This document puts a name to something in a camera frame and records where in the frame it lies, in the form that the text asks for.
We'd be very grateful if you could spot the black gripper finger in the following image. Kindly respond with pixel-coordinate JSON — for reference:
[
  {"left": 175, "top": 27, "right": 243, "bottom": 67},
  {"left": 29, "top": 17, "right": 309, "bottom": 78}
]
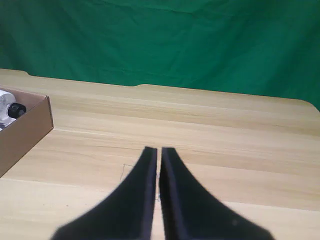
[
  {"left": 51, "top": 146, "right": 159, "bottom": 240},
  {"left": 159, "top": 146, "right": 275, "bottom": 240}
]

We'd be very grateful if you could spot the brown cardboard box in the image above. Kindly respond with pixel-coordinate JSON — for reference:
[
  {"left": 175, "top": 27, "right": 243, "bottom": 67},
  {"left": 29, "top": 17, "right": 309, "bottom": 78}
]
[{"left": 0, "top": 84, "right": 55, "bottom": 179}]

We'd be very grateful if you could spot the white bottle black cap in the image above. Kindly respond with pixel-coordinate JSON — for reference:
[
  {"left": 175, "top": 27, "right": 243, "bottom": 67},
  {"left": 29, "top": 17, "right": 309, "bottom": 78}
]
[{"left": 0, "top": 89, "right": 27, "bottom": 131}]

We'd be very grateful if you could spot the green backdrop cloth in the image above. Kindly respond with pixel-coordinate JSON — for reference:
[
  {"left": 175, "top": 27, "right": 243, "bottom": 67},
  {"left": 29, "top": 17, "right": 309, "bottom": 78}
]
[{"left": 0, "top": 0, "right": 320, "bottom": 112}]

